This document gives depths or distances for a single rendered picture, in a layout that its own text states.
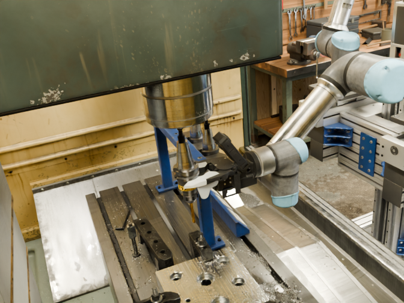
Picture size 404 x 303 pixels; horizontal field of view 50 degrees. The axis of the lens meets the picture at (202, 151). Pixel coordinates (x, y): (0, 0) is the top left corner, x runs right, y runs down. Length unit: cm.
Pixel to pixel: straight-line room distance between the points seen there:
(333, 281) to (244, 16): 102
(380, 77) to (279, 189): 39
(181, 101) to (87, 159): 123
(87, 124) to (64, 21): 128
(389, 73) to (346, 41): 76
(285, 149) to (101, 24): 59
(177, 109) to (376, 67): 58
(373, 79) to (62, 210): 141
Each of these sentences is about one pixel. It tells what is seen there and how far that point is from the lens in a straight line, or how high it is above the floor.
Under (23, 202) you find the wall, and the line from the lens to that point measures 215.
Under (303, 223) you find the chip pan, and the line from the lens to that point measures 194.
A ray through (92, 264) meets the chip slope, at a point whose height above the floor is 67.
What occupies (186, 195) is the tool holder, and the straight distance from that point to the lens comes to 107.
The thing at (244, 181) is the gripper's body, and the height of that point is 124.
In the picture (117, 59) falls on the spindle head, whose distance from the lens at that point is 80.
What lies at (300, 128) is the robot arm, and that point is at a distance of 131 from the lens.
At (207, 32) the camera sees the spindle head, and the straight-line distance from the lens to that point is 84.
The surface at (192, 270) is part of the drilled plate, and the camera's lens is 124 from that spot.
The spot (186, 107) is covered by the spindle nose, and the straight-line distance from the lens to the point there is 91.
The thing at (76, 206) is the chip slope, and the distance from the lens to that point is 204.
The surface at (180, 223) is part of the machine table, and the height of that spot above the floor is 90.
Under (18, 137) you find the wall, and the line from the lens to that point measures 202.
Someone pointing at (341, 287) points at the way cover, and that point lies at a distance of 159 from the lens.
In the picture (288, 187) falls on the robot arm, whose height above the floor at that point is 118.
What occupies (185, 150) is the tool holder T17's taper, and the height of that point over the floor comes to 137.
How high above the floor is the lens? 180
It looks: 26 degrees down
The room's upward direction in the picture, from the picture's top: 6 degrees counter-clockwise
